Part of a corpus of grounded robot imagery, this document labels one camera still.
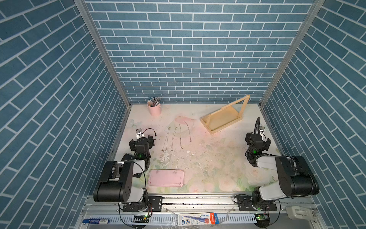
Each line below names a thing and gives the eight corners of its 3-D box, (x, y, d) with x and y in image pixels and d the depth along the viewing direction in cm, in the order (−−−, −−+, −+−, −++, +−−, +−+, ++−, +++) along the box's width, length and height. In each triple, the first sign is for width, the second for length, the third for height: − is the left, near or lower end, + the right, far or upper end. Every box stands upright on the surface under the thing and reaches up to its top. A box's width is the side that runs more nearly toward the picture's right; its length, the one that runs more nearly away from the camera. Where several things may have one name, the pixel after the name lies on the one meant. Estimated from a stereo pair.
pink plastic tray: (148, 186, 81) (146, 185, 79) (150, 170, 87) (149, 169, 85) (183, 186, 81) (183, 185, 79) (184, 170, 87) (184, 169, 85)
